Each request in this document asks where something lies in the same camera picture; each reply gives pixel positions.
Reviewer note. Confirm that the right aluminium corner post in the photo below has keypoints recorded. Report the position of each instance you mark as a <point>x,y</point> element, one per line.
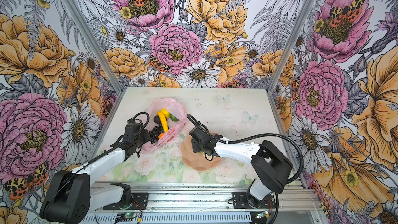
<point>301,17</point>

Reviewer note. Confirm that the aluminium corner post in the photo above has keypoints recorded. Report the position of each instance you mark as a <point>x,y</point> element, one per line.
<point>80,21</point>
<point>301,17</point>

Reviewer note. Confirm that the left aluminium corner post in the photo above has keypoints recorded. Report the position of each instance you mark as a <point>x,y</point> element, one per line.
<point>80,21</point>

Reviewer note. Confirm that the aluminium frame rail front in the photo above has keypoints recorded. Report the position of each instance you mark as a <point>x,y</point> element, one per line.
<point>195,197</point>

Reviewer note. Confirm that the yellow fake banana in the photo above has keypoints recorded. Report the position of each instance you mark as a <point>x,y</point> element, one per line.
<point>164,121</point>

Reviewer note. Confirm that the dark green fake avocado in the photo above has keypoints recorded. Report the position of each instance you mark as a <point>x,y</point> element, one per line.
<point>173,118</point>

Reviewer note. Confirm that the dark brown fake avocado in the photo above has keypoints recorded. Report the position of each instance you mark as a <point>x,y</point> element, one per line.
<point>157,120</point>

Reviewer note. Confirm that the dark fake grape bunch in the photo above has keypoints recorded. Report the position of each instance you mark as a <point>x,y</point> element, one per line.
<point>154,133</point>

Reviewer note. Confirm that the yellow fake lemon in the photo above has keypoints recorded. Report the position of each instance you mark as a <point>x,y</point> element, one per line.
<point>165,113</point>

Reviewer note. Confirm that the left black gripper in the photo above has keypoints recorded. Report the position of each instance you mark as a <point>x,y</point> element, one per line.
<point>146,136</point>

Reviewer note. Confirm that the green circuit board left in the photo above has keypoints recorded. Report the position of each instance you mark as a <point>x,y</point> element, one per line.
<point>127,217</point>

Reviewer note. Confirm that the green circuit board right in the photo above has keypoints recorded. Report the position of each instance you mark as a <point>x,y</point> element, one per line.
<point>264,214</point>

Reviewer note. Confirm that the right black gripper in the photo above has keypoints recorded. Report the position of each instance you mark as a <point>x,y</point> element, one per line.
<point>195,148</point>

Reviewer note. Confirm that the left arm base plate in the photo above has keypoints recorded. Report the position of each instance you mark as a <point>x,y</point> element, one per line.
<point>137,201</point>

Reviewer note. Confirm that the green circuit board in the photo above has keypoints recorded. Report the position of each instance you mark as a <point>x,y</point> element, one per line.
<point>264,214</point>
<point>127,217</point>

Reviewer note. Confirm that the white slotted cable duct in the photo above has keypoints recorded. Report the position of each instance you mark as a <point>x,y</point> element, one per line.
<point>174,218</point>

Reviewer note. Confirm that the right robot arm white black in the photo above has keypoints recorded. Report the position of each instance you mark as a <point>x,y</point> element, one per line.
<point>272,167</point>

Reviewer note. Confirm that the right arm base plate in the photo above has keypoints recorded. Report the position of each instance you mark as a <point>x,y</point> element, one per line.
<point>242,200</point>

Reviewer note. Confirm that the pink plastic bag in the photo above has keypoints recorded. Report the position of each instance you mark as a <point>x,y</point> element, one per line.
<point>173,107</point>

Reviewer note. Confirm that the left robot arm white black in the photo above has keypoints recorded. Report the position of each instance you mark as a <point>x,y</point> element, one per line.
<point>71,195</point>

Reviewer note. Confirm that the pink faceted plastic bowl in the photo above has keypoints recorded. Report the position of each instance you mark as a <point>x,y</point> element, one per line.
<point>196,161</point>

